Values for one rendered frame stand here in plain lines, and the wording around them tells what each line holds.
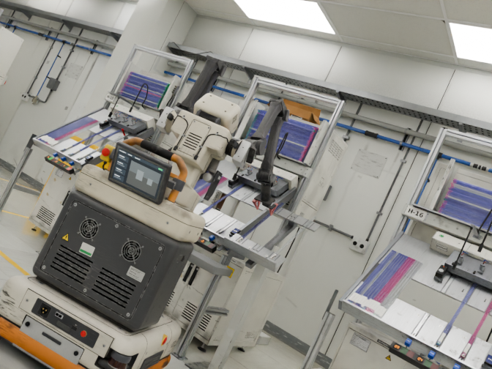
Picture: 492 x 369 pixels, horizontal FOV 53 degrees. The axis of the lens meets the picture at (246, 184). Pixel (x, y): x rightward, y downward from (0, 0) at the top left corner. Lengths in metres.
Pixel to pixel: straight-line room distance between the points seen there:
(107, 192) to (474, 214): 1.95
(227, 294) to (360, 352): 0.91
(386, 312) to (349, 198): 2.35
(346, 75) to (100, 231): 3.72
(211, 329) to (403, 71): 3.15
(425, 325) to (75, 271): 1.61
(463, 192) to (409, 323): 0.87
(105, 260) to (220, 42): 4.56
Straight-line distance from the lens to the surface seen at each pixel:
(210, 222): 3.08
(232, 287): 3.22
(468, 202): 3.02
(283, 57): 5.74
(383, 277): 2.75
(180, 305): 3.43
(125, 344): 2.01
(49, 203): 4.55
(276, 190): 3.24
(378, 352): 2.86
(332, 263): 4.73
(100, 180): 2.15
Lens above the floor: 0.89
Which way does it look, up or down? 4 degrees up
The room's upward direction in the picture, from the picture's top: 26 degrees clockwise
